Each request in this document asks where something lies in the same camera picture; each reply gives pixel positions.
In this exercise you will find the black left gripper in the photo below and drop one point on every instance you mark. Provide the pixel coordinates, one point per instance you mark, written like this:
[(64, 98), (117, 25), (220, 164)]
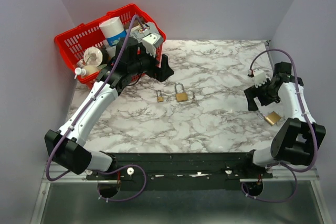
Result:
[(161, 73)]

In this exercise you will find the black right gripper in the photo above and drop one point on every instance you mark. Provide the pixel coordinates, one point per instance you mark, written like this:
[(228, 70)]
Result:
[(252, 92)]

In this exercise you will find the small brass padlock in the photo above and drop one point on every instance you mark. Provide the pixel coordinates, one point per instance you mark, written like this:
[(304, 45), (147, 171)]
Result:
[(159, 96)]

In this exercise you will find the brass padlock long shackle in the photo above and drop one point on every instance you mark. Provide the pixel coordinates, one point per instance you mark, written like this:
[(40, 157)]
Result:
[(180, 96)]

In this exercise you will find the large brass padlock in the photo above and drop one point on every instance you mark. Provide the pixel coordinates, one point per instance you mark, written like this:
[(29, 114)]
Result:
[(272, 118)]

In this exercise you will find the silver key bunch with ring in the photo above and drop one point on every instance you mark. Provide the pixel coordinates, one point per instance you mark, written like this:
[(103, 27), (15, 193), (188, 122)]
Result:
[(194, 100)]

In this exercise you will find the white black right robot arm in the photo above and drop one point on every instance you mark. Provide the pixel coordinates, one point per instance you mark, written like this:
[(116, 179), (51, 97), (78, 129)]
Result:
[(293, 143)]

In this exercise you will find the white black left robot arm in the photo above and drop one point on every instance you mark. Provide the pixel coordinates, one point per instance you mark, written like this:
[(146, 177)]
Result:
[(66, 145)]

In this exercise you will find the grey cartoon snack bag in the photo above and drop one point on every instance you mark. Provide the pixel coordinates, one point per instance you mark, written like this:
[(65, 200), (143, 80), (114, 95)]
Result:
[(149, 29)]

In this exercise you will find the grey paper cup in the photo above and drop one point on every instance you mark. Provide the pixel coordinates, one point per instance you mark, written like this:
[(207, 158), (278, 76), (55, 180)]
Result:
[(111, 51)]

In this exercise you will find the white paper towel roll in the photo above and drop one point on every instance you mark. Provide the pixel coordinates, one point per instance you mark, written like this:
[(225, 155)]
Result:
[(113, 30)]

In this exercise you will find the white pump lotion bottle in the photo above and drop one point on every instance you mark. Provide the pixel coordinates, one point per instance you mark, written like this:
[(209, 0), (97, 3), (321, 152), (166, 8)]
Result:
[(85, 71)]

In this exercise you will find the red plastic shopping basket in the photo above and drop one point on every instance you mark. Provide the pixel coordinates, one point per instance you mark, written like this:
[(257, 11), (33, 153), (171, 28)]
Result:
[(78, 40)]

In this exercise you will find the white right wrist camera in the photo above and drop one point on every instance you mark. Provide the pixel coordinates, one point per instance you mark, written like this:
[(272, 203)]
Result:
[(259, 77)]

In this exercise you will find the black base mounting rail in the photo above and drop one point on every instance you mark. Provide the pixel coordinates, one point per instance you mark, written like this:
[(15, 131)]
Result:
[(182, 171)]

